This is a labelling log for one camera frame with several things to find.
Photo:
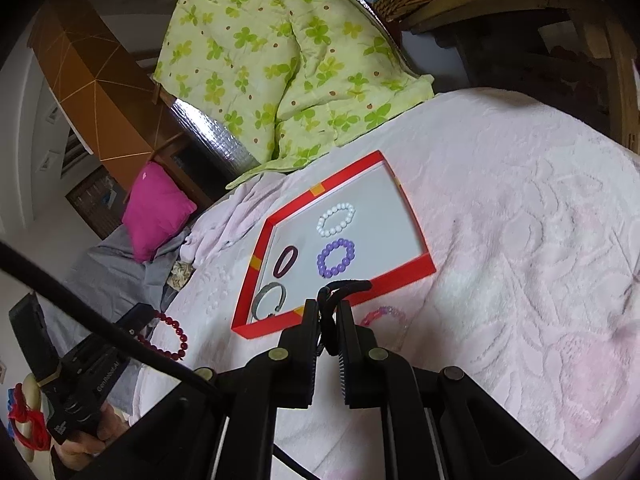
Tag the green floral quilt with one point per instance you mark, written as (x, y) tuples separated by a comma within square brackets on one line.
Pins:
[(300, 60)]

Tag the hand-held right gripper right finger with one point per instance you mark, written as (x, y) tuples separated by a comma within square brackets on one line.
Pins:
[(357, 375)]

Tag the brown wooden headboard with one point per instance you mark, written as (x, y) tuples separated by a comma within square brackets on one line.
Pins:
[(85, 85)]

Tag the person's left hand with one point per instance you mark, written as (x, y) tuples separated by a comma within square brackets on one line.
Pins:
[(80, 452)]

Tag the white red floral cushion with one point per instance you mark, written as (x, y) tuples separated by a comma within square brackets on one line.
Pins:
[(560, 40)]

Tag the silver bangle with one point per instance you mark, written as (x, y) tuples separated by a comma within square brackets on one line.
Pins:
[(256, 302)]

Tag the silver foil mat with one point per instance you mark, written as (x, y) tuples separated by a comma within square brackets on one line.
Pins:
[(215, 145)]

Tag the pink pillow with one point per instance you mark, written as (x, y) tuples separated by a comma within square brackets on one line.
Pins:
[(155, 210)]

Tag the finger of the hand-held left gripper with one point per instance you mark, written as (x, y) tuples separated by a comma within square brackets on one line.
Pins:
[(32, 335), (135, 317)]

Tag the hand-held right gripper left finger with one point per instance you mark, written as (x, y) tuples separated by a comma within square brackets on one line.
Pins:
[(300, 375)]

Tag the red ribbon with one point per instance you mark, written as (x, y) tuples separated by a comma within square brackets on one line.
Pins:
[(30, 417)]

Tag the maroon bangle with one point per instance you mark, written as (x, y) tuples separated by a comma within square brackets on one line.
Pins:
[(278, 274)]

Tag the grey bed sheet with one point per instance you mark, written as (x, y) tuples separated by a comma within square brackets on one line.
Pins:
[(100, 270)]

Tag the crumpled patterned cloth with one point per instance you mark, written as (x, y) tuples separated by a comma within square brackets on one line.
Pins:
[(180, 275)]

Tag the red jewelry box tray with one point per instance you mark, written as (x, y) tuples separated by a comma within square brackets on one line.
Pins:
[(380, 220)]

